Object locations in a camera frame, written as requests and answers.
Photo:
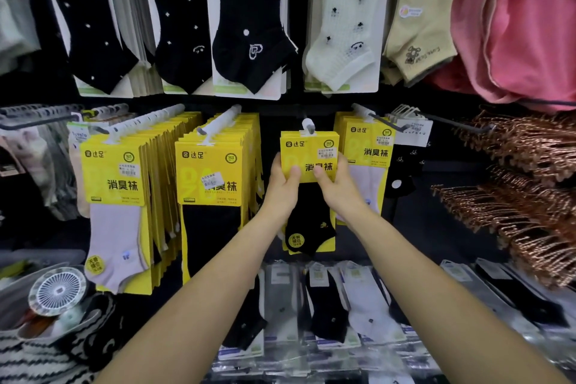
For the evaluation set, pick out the row of clear bagged socks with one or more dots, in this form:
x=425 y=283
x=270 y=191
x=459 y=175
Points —
x=328 y=307

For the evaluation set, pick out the row black socks white cards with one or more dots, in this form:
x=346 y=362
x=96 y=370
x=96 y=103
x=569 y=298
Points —
x=180 y=28

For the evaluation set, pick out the bunch yellow sock packets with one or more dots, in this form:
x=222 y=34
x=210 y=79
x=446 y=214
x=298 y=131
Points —
x=369 y=140
x=114 y=172
x=207 y=235

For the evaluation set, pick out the yellow packet black sock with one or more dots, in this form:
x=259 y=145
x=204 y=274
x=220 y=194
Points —
x=308 y=221

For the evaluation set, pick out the beige sock pack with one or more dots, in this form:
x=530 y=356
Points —
x=418 y=28

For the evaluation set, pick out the person's right hand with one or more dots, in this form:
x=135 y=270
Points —
x=342 y=194

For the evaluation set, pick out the cream dotted sock pack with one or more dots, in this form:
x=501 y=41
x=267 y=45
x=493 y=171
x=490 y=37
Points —
x=346 y=37

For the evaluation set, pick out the black dotted sock white card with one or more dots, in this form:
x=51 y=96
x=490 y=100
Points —
x=94 y=37

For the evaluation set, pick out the row black socks peach cuffs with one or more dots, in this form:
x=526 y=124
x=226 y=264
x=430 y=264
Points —
x=27 y=158

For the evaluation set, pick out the person's right forearm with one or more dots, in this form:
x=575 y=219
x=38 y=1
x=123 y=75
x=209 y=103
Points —
x=441 y=307

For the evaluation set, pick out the person's left forearm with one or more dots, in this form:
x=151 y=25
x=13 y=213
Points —
x=193 y=307

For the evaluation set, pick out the white tipped peg hook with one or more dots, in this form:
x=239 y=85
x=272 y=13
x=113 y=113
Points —
x=308 y=125
x=144 y=120

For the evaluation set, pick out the white handheld fan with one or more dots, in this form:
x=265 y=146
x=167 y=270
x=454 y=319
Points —
x=57 y=291

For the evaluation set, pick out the clear price tag holder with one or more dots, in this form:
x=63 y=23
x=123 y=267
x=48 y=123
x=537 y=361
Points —
x=416 y=134

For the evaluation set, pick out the bunch of pastel sock packs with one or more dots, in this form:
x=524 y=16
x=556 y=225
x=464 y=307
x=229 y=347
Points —
x=76 y=172

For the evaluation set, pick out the black white zigzag tote bag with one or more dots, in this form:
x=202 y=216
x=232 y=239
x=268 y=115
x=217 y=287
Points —
x=27 y=361

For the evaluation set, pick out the black dotted tall socks bunch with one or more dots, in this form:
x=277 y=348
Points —
x=18 y=14

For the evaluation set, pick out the heap of copper hangers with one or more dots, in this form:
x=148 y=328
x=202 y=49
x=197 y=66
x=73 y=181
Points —
x=517 y=217

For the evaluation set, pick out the pink garments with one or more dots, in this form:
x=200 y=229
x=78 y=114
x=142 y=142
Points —
x=531 y=28

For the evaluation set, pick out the white plastic bin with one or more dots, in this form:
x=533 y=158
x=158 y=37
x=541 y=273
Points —
x=40 y=257

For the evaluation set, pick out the person's left hand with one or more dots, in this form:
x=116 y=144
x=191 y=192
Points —
x=281 y=194

